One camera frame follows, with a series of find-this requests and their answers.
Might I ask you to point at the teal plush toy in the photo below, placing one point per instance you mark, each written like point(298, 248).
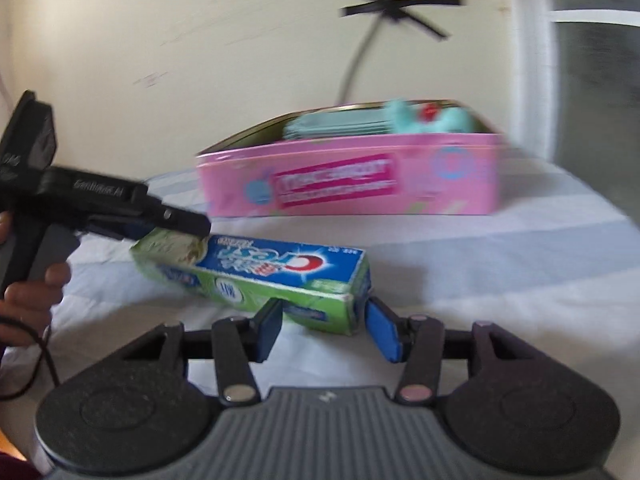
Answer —
point(430, 117)

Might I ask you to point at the frosted floral window glass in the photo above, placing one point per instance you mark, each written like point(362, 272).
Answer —
point(600, 100)

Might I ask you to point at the mint green pouch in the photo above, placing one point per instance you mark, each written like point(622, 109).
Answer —
point(335, 125)

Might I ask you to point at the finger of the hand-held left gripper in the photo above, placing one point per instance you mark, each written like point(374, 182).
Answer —
point(182, 222)

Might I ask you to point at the white window frame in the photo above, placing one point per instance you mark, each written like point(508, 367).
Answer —
point(537, 60)

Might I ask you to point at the person's left hand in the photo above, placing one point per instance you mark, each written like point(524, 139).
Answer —
point(30, 310)

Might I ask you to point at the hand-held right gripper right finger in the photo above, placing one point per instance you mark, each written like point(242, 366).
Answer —
point(382, 332)

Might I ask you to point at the dark red clothing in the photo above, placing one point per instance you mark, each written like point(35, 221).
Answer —
point(15, 467)

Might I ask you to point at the green toothpaste box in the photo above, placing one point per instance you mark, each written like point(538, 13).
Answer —
point(260, 272)

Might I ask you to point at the black tape cross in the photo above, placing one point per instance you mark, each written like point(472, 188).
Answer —
point(395, 5)

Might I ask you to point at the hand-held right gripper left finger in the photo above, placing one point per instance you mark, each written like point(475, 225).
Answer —
point(270, 332)

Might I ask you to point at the pink tin box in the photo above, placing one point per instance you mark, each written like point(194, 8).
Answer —
point(350, 180)

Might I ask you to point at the white striped bed sheet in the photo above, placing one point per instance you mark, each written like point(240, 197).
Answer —
point(500, 270)

